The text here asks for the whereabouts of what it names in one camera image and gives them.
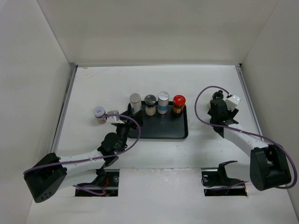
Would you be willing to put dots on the clear lid pepper shaker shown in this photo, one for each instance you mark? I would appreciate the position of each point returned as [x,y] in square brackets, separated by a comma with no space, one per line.
[150,104]

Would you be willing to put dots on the white cap blue label bottle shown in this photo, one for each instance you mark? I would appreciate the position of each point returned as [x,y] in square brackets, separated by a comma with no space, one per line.
[163,100]

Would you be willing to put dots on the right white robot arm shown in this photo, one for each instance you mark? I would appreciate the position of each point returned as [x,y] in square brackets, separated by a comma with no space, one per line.
[268,166]

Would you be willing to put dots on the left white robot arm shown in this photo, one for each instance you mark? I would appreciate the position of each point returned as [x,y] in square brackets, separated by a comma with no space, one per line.
[86,171]

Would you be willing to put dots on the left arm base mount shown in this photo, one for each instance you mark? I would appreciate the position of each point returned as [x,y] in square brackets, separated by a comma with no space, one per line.
[105,185]

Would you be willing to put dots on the silver lid salt jar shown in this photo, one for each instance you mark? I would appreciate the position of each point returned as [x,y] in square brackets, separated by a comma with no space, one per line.
[135,102]

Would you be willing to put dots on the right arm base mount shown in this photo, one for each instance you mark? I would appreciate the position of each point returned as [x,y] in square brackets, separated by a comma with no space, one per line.
[227,179]

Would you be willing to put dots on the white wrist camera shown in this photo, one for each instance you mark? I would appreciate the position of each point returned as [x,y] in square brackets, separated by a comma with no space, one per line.
[232,102]
[113,117]

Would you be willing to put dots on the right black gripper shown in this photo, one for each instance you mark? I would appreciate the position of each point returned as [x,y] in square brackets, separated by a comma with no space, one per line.
[231,115]

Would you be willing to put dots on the black plastic tray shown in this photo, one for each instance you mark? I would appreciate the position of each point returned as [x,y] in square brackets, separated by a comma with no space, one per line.
[166,126]

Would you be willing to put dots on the red lid sauce jar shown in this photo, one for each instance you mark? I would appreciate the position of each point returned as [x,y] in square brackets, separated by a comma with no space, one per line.
[178,104]

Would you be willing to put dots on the white lid small spice jar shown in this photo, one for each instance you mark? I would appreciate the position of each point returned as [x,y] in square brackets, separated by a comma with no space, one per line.
[99,113]

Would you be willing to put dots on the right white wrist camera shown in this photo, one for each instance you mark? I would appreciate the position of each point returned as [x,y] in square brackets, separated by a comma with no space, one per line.
[232,102]

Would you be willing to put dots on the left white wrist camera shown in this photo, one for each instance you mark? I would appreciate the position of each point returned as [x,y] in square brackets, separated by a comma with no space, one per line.
[113,117]

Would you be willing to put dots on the black cap small bottle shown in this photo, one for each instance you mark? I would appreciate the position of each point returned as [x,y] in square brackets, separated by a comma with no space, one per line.
[218,95]

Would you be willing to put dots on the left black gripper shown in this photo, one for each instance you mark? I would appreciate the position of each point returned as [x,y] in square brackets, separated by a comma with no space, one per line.
[134,124]

